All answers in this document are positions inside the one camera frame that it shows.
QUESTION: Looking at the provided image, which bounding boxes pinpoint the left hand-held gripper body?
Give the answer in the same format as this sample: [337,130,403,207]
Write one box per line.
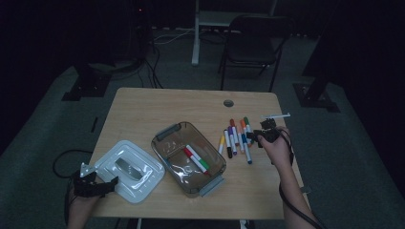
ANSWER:
[72,161,106,198]

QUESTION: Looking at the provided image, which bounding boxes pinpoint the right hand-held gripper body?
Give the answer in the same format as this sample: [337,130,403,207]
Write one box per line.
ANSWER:
[261,113,291,143]

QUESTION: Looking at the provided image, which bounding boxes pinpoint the peach marker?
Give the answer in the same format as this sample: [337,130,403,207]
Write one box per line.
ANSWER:
[236,126,245,155]

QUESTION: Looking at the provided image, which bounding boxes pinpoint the blue marker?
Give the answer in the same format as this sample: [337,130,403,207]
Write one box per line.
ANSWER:
[241,133,253,165]

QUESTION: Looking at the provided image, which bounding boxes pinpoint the dark green marker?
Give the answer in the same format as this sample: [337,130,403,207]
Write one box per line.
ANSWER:
[243,116,255,135]

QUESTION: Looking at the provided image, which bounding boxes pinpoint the orange marker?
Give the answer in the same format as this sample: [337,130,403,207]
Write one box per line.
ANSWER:
[239,118,252,148]

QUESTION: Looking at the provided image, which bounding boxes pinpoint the purple marker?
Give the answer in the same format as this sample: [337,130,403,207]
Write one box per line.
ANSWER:
[226,126,239,156]

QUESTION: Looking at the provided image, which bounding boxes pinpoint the red-brown marker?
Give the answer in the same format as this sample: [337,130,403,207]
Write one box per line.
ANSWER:
[229,118,241,147]

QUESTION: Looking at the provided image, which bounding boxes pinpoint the black marker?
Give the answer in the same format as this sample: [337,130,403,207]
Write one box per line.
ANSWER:
[224,129,233,159]

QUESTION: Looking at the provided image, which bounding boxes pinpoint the white container lid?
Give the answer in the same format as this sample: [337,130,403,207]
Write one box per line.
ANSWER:
[93,139,166,204]

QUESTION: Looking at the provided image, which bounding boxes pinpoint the light green marker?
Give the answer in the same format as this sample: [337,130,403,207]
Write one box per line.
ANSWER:
[185,143,211,171]

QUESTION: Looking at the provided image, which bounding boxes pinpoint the red marker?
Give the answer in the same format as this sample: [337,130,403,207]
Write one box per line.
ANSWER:
[181,146,211,177]

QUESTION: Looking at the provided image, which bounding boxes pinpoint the clear grey storage box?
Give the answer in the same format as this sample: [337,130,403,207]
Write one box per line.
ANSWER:
[151,120,227,198]

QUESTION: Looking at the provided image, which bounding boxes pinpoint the person's left hand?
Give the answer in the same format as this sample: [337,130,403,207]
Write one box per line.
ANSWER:
[68,190,99,213]

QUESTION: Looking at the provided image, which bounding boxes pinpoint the person's right hand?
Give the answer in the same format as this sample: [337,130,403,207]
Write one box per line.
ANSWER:
[257,127,294,173]

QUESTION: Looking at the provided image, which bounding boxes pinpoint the black stand base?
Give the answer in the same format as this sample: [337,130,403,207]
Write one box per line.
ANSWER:
[292,0,341,113]
[61,61,113,102]

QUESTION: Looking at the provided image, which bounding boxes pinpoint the black folding chair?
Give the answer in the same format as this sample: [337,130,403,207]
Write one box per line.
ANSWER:
[218,14,292,94]

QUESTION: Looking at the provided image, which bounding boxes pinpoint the round grey stand base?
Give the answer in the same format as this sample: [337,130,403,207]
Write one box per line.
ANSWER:
[87,60,144,74]

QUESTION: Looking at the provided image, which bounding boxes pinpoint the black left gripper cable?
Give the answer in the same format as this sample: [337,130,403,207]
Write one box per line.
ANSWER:
[52,149,94,223]

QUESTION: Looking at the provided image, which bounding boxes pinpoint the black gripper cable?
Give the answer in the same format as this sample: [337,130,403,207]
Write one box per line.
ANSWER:
[52,149,94,223]
[277,127,327,229]

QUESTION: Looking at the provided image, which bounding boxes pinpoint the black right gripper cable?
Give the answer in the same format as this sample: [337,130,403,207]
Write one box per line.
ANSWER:
[277,127,327,229]

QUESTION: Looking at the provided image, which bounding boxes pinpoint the white metal desk frame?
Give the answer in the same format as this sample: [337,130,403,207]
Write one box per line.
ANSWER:
[190,0,278,67]

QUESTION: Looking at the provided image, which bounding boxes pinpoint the black floor cables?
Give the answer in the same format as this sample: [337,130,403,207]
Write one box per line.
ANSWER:
[139,44,164,90]

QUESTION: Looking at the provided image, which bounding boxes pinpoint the white floor cable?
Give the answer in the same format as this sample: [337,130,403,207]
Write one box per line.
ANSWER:
[153,28,196,45]

